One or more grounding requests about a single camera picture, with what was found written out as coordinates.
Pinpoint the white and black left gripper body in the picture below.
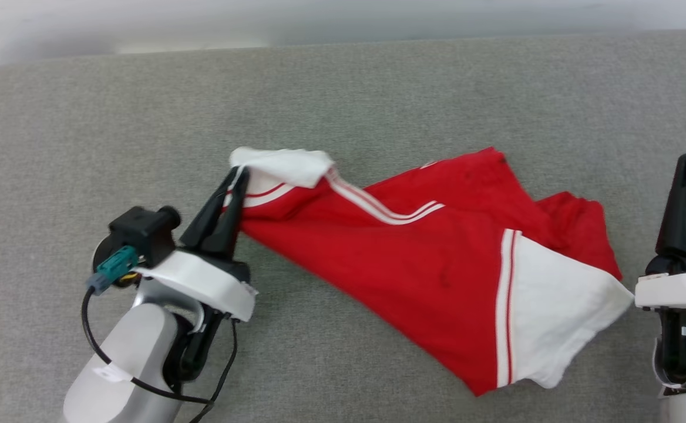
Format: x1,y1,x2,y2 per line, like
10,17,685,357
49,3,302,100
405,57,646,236
134,251,258,382

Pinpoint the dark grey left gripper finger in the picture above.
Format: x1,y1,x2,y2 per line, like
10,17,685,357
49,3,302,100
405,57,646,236
180,167,239,247
202,167,250,260

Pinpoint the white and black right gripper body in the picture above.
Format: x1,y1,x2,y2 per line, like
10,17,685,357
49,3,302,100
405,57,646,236
635,253,686,388

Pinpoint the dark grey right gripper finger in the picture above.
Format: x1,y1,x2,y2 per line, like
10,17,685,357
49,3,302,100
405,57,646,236
655,154,686,259

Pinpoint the red and white shirt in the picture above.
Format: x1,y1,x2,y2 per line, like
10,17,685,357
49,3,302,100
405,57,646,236
224,146,634,397

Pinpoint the teal cable connector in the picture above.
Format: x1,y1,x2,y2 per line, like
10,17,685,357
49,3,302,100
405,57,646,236
88,246,139,294

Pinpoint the thin black cable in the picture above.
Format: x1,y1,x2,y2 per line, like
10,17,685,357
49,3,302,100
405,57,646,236
80,287,239,423

